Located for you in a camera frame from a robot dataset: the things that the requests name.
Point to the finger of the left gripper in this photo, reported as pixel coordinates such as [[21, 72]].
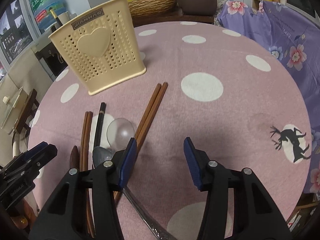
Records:
[[33, 151]]

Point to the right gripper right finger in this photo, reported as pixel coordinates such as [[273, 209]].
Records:
[[256, 216]]

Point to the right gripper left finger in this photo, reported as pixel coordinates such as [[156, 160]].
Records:
[[64, 214]]

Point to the dark wooden spoon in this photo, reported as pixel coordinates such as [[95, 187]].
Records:
[[74, 161]]

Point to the clear plastic ladle spoon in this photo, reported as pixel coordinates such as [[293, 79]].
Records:
[[119, 133]]

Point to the white pot with lid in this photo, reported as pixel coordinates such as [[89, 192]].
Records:
[[13, 108]]

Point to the metal spoon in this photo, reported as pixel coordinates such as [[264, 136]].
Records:
[[99, 156]]

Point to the black chopstick on table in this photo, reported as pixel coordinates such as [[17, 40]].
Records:
[[99, 126]]

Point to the water dispenser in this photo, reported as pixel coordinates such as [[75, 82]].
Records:
[[50, 59]]

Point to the pink polka dot tablecloth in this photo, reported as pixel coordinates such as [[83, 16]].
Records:
[[225, 92]]

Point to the beige perforated utensil holder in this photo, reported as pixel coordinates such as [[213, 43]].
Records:
[[100, 46]]

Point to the black gold chopstick in holder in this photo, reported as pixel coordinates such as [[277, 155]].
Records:
[[58, 22]]

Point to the blue water jug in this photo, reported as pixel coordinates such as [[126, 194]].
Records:
[[41, 11]]

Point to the dark wooden counter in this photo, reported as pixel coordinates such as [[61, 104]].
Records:
[[173, 16]]

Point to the purple floral cloth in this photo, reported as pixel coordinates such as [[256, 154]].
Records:
[[294, 41]]

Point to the woven basket sink basin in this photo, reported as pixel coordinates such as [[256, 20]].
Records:
[[146, 8]]

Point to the white microwave oven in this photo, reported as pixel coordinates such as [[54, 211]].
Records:
[[305, 8]]

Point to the beige brown rice cooker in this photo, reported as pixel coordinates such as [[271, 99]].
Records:
[[198, 7]]

